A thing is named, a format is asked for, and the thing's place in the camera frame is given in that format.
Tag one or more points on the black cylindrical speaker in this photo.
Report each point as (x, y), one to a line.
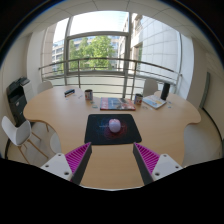
(165, 91)

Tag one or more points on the printed white mug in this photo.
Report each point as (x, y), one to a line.
(138, 99)
(88, 95)

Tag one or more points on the black and white printer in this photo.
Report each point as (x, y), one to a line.
(16, 100)

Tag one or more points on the white chair with wooden legs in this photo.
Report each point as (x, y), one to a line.
(15, 131)

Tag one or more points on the black printed mouse pad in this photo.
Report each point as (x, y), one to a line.
(96, 133)

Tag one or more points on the small blue and black box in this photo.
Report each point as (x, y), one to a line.
(69, 92)

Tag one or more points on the light illustrated booklet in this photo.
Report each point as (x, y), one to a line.
(154, 101)

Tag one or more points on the metal balcony railing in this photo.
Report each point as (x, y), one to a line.
(100, 60)

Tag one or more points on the large red and blue magazine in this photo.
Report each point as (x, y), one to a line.
(116, 104)

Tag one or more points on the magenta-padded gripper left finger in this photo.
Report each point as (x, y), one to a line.
(76, 159)

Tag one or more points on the white round table base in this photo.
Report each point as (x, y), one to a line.
(55, 143)

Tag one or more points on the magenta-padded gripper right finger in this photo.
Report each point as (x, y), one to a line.
(149, 159)

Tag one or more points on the pink and lilac computer mouse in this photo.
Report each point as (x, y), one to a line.
(114, 125)

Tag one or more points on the small blue-green card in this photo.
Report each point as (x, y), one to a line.
(95, 106)

